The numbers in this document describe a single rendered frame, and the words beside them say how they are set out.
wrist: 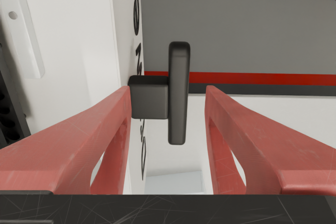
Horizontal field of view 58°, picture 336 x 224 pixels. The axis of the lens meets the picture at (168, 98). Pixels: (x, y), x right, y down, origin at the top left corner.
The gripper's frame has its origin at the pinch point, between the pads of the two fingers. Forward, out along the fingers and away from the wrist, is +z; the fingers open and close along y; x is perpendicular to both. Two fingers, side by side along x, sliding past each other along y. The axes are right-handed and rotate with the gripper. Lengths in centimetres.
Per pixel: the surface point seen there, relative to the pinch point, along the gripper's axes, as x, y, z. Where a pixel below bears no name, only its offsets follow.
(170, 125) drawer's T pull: 5.0, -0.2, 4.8
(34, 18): 0.9, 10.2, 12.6
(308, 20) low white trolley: 15, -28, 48
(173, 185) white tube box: 27.4, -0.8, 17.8
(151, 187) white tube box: 28.0, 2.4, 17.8
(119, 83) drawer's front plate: 0.9, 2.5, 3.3
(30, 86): 7.2, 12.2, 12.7
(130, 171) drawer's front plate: 7.8, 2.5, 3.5
